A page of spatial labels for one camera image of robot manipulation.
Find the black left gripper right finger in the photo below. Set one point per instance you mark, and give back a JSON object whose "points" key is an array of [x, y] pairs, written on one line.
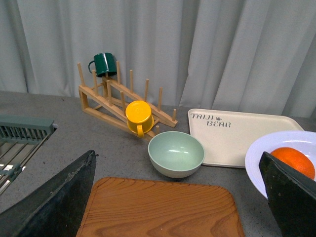
{"points": [[291, 197]]}

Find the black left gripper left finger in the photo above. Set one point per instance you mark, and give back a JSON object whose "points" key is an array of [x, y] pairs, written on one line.
{"points": [[56, 208]]}

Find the orange fruit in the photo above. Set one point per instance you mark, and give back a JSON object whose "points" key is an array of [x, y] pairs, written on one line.
{"points": [[296, 160]]}

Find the white round plate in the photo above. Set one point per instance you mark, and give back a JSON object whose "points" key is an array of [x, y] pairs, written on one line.
{"points": [[303, 141]]}

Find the wooden cutting board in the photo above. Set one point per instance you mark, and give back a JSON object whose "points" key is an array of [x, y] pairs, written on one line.
{"points": [[122, 207]]}

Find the green dish drainer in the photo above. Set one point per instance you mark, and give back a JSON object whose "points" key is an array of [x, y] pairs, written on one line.
{"points": [[20, 138]]}

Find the beige bear tray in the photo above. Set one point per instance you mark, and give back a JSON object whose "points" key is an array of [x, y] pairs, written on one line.
{"points": [[226, 136]]}

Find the light green bowl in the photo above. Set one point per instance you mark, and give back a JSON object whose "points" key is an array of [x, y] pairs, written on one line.
{"points": [[176, 154]]}

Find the wooden dish rack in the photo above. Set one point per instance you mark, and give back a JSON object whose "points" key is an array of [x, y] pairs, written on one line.
{"points": [[107, 100]]}

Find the yellow mug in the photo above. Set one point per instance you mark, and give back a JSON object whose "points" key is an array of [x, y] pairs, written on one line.
{"points": [[139, 117]]}

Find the dark green mug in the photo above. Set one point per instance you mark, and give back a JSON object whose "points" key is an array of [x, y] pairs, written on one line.
{"points": [[105, 64]]}

